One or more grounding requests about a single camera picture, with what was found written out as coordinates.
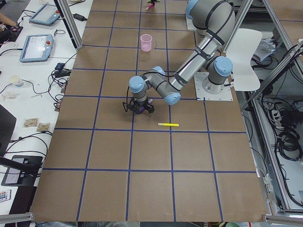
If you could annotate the teach pendant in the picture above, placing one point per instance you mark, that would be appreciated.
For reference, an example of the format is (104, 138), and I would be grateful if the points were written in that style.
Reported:
(46, 15)
(37, 48)

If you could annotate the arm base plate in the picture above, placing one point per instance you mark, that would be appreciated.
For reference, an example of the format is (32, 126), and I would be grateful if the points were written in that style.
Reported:
(189, 22)
(206, 91)

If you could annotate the pink pen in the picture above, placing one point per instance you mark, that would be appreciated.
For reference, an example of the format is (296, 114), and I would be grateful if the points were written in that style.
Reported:
(150, 6)

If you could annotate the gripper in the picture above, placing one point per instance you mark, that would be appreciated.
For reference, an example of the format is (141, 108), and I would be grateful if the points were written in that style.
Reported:
(141, 106)

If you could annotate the black device on stand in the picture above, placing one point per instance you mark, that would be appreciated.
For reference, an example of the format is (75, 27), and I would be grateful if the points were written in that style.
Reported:
(21, 170)

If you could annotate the pink mesh cup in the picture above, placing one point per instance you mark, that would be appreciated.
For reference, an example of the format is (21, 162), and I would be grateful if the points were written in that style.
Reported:
(146, 42)

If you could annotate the purple pen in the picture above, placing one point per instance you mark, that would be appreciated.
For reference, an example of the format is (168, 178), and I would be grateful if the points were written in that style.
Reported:
(147, 106)

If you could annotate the snack bag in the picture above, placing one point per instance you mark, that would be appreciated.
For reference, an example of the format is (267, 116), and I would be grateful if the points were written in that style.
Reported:
(31, 122)
(43, 127)

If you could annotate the colourful remote control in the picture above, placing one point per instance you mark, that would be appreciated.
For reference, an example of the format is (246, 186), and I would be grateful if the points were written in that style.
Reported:
(5, 195)

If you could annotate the far teach pendant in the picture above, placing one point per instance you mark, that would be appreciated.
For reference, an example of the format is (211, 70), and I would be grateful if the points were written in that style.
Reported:
(46, 15)

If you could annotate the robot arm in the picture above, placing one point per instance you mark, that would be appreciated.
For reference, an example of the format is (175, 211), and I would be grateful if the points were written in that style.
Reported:
(214, 21)

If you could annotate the black power adapter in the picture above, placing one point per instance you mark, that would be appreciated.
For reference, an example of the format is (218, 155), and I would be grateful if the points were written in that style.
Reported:
(79, 17)

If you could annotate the near teach pendant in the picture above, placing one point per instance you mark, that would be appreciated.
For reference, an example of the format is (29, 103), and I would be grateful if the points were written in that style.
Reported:
(37, 48)

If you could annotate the aluminium frame post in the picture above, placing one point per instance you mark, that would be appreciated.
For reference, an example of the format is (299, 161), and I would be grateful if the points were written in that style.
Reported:
(68, 20)

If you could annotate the yellow pen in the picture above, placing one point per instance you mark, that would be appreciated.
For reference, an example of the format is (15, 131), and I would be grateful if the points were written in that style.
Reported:
(168, 124)

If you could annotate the white chair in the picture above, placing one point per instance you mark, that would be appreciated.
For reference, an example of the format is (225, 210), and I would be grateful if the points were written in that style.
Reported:
(240, 52)

